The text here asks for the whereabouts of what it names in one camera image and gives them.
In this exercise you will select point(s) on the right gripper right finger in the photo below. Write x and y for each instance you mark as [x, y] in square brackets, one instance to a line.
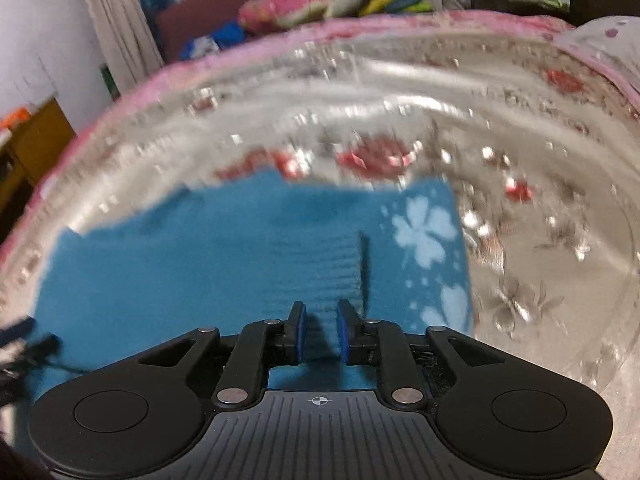
[384, 346]

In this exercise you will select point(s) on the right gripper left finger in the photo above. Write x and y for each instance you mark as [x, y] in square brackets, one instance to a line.
[256, 350]

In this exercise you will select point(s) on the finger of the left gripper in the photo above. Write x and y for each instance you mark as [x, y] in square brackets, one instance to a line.
[26, 352]

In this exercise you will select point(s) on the teal fleece garment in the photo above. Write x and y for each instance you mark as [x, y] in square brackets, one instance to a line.
[246, 251]

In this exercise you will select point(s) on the blue clothes pile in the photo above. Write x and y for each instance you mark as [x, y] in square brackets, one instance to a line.
[227, 36]

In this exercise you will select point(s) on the wooden side cabinet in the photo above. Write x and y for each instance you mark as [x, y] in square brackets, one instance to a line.
[31, 152]

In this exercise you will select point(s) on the white orange items on cabinet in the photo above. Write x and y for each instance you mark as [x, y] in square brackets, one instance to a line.
[14, 118]

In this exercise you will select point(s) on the floral satin bedspread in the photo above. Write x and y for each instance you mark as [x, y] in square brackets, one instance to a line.
[541, 150]

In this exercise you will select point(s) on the dark red headboard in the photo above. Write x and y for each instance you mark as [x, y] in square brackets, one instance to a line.
[189, 19]

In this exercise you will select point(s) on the beige left curtain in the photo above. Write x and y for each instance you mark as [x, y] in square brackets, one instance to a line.
[126, 41]

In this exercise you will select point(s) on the pink spotted pillow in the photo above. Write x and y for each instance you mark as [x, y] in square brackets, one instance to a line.
[610, 46]

